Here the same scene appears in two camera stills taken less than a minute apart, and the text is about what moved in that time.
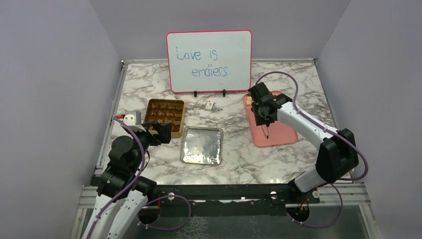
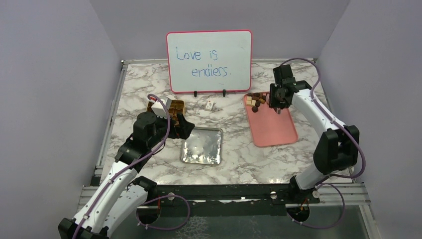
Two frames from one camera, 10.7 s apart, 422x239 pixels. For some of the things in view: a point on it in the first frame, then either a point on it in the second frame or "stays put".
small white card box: x=209 y=104 stays put
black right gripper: x=260 y=121 -> x=273 y=102
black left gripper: x=164 y=134 -> x=183 y=131
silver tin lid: x=201 y=145 stays put
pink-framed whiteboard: x=209 y=61 stays put
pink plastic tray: x=277 y=133 stays put
